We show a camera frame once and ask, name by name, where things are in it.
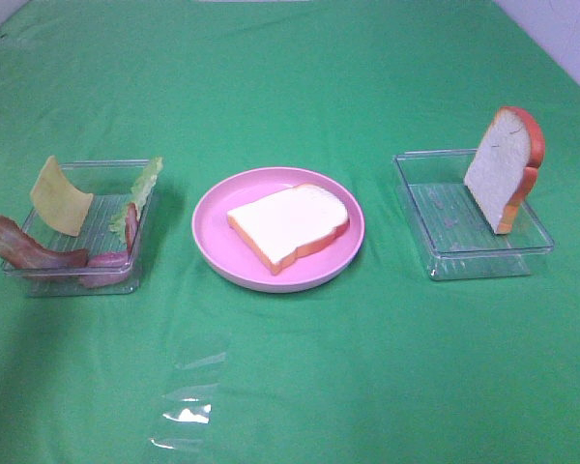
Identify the bread slice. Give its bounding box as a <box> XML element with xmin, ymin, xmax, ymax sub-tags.
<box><xmin>226</xmin><ymin>184</ymin><xmax>350</xmax><ymax>276</ymax></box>
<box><xmin>464</xmin><ymin>106</ymin><xmax>545</xmax><ymax>235</ymax></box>

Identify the clear plastic film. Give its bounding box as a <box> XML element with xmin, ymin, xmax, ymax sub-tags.
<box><xmin>148</xmin><ymin>333</ymin><xmax>230</xmax><ymax>463</ymax></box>

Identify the yellow cheese slice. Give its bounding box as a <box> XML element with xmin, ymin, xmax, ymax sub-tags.
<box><xmin>30</xmin><ymin>156</ymin><xmax>94</xmax><ymax>237</ymax></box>

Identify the pink bacon strip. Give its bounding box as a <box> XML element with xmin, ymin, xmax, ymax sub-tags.
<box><xmin>78</xmin><ymin>202</ymin><xmax>139</xmax><ymax>288</ymax></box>

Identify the clear plastic tray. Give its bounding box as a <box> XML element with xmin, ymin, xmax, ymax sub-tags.
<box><xmin>392</xmin><ymin>149</ymin><xmax>555</xmax><ymax>280</ymax></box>
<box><xmin>0</xmin><ymin>159</ymin><xmax>155</xmax><ymax>298</ymax></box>

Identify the clear right plastic tray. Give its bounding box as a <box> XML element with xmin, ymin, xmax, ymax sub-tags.
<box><xmin>392</xmin><ymin>149</ymin><xmax>555</xmax><ymax>280</ymax></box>

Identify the green lettuce leaf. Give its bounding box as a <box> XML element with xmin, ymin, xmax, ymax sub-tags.
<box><xmin>109</xmin><ymin>157</ymin><xmax>163</xmax><ymax>244</ymax></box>

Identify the clear left plastic tray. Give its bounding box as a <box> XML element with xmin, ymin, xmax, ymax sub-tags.
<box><xmin>0</xmin><ymin>159</ymin><xmax>155</xmax><ymax>298</ymax></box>

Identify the pink round plate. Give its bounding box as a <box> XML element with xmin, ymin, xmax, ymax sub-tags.
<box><xmin>191</xmin><ymin>166</ymin><xmax>365</xmax><ymax>293</ymax></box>

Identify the dark bacon strip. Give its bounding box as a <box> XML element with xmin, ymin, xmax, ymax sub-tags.
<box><xmin>0</xmin><ymin>216</ymin><xmax>88</xmax><ymax>269</ymax></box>

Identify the green tablecloth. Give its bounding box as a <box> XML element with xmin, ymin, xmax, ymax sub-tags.
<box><xmin>0</xmin><ymin>1</ymin><xmax>580</xmax><ymax>463</ymax></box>

